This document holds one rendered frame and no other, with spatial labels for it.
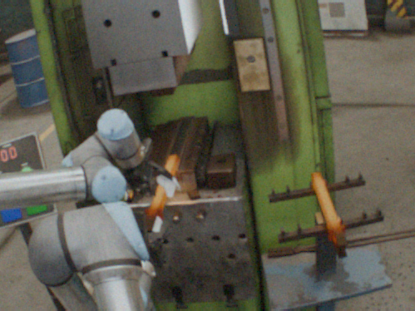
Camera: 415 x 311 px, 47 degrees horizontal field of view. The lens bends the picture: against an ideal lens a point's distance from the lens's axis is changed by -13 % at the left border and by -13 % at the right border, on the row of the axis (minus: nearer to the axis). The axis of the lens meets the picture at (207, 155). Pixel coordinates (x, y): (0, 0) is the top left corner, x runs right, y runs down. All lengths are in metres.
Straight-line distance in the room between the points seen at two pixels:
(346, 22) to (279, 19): 5.23
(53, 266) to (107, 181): 0.23
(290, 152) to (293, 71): 0.29
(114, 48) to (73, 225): 0.77
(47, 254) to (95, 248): 0.10
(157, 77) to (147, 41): 0.12
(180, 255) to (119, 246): 0.91
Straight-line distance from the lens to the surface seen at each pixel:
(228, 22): 1.59
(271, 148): 1.77
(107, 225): 0.90
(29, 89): 6.24
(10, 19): 9.66
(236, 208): 1.66
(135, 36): 1.54
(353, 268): 1.67
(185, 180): 1.69
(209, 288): 1.88
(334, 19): 6.85
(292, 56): 1.66
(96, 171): 1.08
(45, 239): 0.93
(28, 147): 1.73
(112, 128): 1.18
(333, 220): 1.41
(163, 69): 1.55
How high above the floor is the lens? 1.76
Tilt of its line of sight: 26 degrees down
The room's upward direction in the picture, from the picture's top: 10 degrees counter-clockwise
